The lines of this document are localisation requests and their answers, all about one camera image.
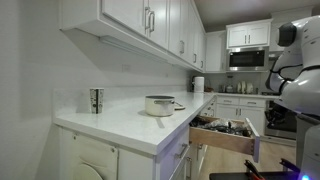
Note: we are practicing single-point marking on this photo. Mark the stainless steel microwave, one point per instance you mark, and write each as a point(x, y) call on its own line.
point(247, 59)

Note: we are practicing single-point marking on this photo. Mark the white plates on counter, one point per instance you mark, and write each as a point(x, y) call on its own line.
point(245, 87)

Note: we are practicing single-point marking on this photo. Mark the white upper wall cabinets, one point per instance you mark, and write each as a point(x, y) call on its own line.
point(166, 30)

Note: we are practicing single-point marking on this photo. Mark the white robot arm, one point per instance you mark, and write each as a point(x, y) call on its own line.
point(296, 76)

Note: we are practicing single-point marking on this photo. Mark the white paper towel roll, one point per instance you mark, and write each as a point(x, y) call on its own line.
point(199, 84)

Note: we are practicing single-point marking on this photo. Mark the white drawer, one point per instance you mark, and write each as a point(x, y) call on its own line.
point(245, 145)
point(169, 158)

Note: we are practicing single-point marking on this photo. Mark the stainless steel oven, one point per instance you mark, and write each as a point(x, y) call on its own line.
point(280, 121)

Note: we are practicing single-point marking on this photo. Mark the black utensils in drawer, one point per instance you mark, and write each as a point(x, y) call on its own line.
point(221, 125)

